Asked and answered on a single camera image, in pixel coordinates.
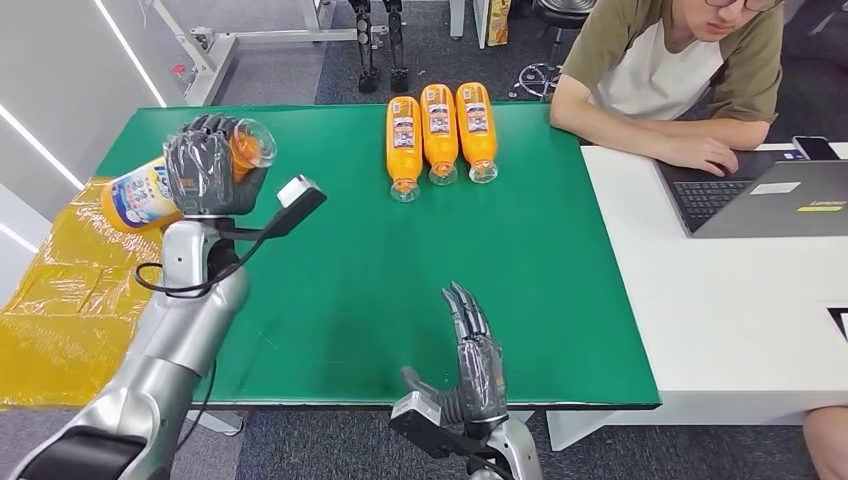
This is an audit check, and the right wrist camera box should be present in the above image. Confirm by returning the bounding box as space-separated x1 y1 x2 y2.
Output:
388 390 480 462

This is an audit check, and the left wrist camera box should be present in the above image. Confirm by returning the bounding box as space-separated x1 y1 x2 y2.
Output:
221 174 328 243

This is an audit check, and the orange bottle with clear cap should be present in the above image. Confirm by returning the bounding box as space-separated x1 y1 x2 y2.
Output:
455 81 499 185
419 83 460 187
385 95 425 204

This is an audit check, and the white metal stand frame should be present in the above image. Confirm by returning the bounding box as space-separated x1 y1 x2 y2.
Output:
148 0 392 107

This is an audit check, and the white desk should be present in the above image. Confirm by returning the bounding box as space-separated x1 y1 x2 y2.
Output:
546 142 848 453

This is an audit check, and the yellow printed box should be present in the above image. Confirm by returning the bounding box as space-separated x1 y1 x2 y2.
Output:
486 0 513 48

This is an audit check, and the black smartphone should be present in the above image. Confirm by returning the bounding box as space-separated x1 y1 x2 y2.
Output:
791 135 841 162

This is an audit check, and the black stool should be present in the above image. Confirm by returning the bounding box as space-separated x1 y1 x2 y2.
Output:
508 0 598 102

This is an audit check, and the orange bottle with white-blue label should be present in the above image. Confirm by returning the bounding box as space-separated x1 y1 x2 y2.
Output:
99 117 278 234

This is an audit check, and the black pad with white edge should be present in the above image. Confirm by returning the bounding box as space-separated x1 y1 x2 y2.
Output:
826 305 848 344

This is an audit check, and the yellow plastic sheet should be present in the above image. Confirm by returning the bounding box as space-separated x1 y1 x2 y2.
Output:
0 177 167 409

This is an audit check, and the grey laptop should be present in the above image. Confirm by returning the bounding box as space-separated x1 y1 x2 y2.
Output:
654 148 848 240

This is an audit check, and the white table foot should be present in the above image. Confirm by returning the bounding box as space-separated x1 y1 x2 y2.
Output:
185 410 245 438

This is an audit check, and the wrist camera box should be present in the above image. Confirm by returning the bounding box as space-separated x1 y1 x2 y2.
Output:
388 390 480 462
221 174 328 243

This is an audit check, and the person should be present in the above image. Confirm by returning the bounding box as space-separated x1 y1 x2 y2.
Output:
548 0 786 179
802 405 848 480

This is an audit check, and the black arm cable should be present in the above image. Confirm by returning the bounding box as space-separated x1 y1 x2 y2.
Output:
134 237 268 300

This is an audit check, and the green table mat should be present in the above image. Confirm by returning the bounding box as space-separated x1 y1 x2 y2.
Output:
95 101 664 412

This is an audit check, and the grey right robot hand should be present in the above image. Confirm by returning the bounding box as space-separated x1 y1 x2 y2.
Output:
400 281 509 426

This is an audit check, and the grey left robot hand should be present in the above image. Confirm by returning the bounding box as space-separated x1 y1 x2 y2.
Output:
162 113 270 219

